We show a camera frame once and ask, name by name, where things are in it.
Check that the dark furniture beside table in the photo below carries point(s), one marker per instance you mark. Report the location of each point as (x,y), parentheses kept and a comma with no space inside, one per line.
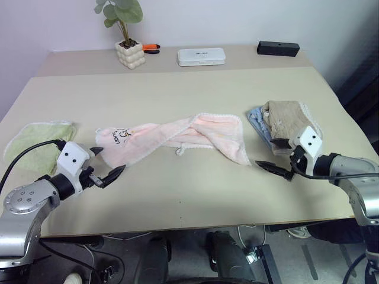
(358,94)

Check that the white flat rectangular case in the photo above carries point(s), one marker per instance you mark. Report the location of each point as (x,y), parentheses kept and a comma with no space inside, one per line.
(202,56)

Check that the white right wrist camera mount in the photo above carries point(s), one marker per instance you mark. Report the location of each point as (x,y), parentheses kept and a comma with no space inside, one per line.
(309,142)

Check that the orange black pliers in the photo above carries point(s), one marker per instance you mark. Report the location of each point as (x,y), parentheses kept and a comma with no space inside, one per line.
(151,47)

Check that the black rectangular box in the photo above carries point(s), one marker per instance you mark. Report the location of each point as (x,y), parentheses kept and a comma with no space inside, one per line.
(277,48)

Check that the white shoe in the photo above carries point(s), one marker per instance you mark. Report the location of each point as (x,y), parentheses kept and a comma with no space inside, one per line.
(298,232)

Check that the pink towel with print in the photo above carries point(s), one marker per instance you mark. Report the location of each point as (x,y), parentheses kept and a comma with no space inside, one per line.
(142,139)

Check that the large beige table mat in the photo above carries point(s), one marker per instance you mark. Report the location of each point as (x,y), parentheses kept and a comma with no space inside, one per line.
(183,97)

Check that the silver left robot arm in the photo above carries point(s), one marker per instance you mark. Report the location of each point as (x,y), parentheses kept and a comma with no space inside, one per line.
(23,207)

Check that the dark rounded shape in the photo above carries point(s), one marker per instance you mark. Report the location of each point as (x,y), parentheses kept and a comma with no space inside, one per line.
(155,260)
(229,257)

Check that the green leafy plant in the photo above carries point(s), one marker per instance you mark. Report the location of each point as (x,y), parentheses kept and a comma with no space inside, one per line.
(124,12)

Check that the light green towel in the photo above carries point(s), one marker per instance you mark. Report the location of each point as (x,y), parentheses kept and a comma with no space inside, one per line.
(32,142)

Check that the white round object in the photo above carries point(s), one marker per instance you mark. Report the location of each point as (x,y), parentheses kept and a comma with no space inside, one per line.
(72,279)

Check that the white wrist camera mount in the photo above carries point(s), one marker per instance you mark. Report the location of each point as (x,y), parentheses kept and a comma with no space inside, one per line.
(72,155)
(309,142)

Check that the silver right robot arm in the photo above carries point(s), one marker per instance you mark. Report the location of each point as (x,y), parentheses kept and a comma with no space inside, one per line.
(355,183)

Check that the beige brown folded towel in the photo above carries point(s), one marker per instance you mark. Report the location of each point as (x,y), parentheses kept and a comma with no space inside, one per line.
(284,121)

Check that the black metal table frame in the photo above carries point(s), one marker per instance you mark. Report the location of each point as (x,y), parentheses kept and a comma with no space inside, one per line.
(266,263)

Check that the light blue cloth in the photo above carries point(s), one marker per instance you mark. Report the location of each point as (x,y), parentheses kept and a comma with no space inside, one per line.
(257,121)

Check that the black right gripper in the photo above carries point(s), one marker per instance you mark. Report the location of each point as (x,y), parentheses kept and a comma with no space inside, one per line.
(298,161)

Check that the white bubble plant pot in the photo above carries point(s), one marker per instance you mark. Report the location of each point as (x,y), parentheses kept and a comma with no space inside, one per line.
(130,56)

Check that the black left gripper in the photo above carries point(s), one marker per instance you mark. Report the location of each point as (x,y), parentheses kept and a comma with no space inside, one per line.
(89,177)

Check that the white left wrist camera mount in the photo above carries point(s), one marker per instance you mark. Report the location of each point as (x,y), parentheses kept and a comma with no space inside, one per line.
(72,155)

